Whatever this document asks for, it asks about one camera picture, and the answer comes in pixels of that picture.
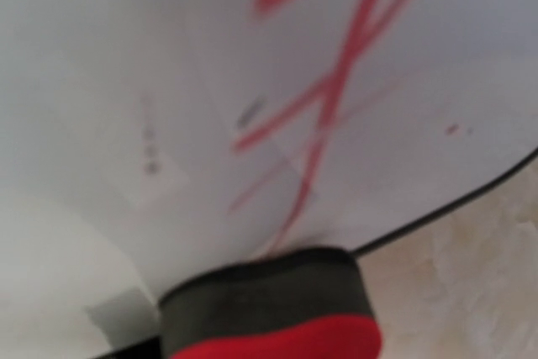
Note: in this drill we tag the white whiteboard black frame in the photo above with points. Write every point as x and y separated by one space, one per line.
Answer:
144 142

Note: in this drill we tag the red black whiteboard eraser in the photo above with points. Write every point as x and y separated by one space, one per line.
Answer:
310 303

